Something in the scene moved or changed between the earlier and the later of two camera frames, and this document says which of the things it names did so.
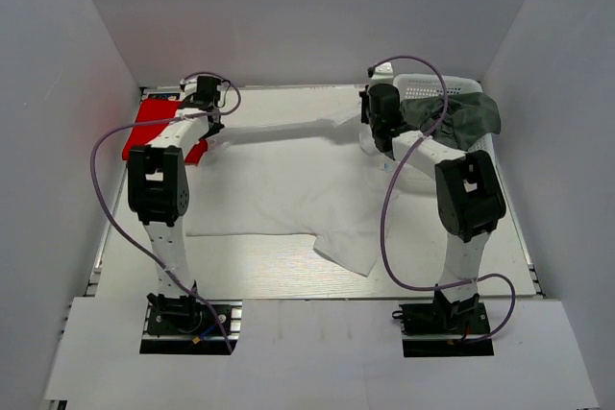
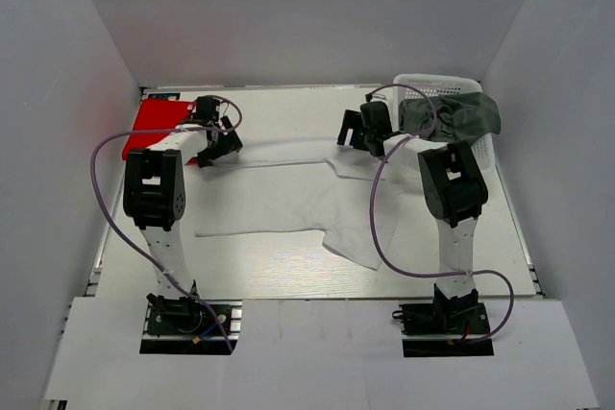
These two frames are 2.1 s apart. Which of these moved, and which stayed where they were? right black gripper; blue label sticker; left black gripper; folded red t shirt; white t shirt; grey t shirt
Moved: white t shirt; right black gripper; left black gripper
Stayed: blue label sticker; folded red t shirt; grey t shirt
